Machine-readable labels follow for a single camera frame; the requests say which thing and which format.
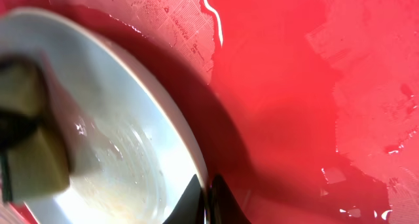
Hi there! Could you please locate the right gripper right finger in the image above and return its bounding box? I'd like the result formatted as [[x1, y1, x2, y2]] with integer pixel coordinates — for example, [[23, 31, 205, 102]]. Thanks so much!
[[208, 175, 251, 224]]

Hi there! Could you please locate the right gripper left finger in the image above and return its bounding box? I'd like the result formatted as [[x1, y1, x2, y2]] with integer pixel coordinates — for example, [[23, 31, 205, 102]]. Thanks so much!
[[163, 175, 205, 224]]

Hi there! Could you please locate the white plate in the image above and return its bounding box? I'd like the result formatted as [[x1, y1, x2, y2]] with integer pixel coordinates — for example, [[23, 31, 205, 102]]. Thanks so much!
[[1, 8, 208, 223]]

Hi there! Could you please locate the green yellow sponge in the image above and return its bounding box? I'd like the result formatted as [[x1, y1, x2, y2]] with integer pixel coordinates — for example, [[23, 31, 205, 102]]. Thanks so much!
[[1, 55, 70, 203]]

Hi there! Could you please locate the red plastic tray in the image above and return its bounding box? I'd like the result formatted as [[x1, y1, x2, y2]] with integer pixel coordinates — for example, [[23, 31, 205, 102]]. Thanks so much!
[[1, 0, 418, 223]]

